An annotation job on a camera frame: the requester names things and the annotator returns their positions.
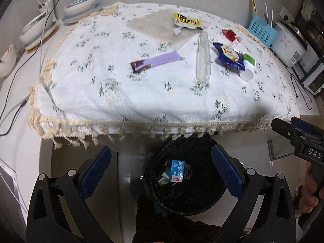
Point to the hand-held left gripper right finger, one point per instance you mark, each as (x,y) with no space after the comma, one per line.
(225,170)

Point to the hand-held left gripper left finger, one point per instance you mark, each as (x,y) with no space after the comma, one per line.
(97,172)

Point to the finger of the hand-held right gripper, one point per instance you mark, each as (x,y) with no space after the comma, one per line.
(284,129)
(302,125)

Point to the black-lined trash bin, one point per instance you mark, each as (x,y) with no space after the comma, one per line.
(202,189)

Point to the dark blue snack packet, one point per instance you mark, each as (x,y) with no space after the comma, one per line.
(227,55)

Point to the yellow snack packet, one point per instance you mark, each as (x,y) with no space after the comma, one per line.
(186,20)

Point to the person's right hand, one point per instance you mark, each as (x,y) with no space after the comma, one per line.
(307,197)

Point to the blue white milk carton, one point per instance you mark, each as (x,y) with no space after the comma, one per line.
(177,170)

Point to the black toaster oven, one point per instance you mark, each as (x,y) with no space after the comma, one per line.
(313,76)

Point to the green white small carton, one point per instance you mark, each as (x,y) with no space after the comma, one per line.
(164,178)

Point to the white cup green label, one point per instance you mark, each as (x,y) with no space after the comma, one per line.
(246,68)

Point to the white flower-print rice cooker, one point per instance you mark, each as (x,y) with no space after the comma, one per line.
(291,45)

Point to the white floral fringed tablecloth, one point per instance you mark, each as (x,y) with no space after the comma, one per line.
(141,91)

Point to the blue plastic utensil basket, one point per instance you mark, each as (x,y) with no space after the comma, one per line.
(262,30)

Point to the red candy wrapper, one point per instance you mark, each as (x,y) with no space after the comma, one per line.
(229,34)

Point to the pale hanging cloth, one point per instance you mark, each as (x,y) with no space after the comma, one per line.
(308,7)

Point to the wooden chopstick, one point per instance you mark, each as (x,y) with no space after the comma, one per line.
(251,5)
(254,5)

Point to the purple paper wrapper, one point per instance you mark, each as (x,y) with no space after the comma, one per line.
(159,59)

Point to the round wooden board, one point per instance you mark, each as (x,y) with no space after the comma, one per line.
(48,43)

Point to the white bowl with spoon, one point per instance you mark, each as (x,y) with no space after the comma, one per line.
(7,60)

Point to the stacked white bowls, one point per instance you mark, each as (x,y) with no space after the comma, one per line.
(35,33)

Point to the clear bubble wrap sheet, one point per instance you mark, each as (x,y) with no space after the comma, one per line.
(151,27)

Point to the blue patterned white bowl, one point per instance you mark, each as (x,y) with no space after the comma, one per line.
(79,6)

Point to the white utensil holder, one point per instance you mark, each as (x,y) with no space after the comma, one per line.
(48,7)

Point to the white wall socket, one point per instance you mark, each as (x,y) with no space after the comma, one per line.
(287,14)

